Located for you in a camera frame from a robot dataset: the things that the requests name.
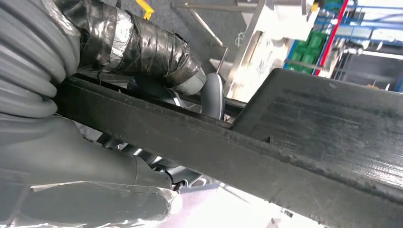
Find distant blue shelf rack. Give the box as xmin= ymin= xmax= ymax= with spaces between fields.
xmin=315 ymin=0 xmax=403 ymax=48

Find yellow floor tape square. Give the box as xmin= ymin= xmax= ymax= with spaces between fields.
xmin=136 ymin=0 xmax=155 ymax=20

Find white cabinet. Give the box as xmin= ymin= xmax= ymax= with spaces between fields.
xmin=225 ymin=0 xmax=317 ymax=103

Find green plastic crates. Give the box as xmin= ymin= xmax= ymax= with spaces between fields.
xmin=283 ymin=29 xmax=328 ymax=75

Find red pole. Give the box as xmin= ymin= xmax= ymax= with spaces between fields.
xmin=314 ymin=0 xmax=349 ymax=77

